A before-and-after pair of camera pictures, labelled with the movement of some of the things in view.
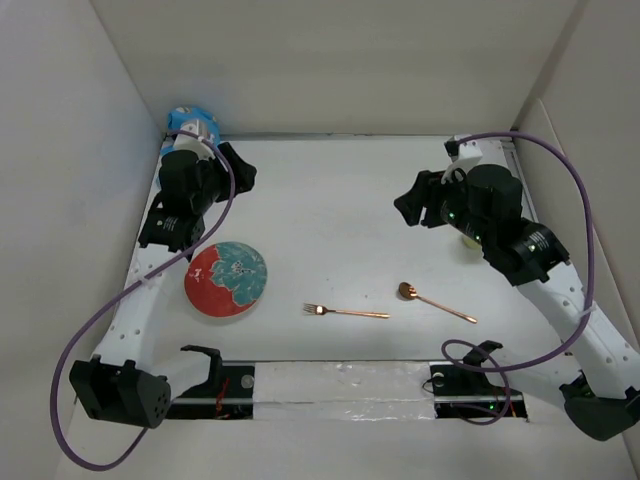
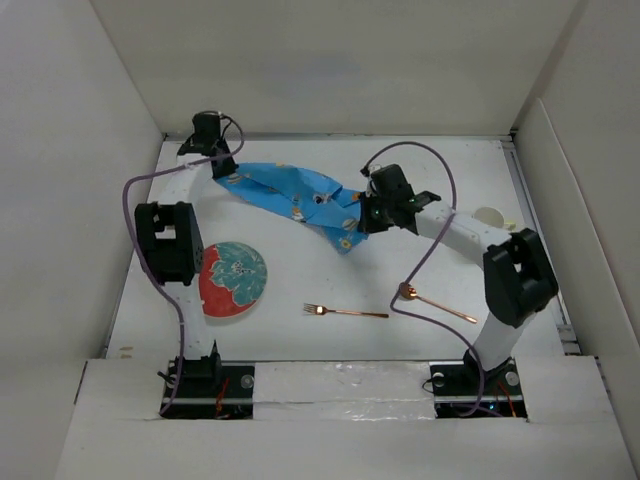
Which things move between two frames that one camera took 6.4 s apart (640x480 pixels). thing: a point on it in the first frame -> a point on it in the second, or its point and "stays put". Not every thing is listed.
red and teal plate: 225,279 stays put
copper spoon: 407,290 stays put
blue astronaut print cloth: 208,125 -> 310,197
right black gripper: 411,203 -> 366,225
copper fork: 320,309 stays put
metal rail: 349,399 stays put
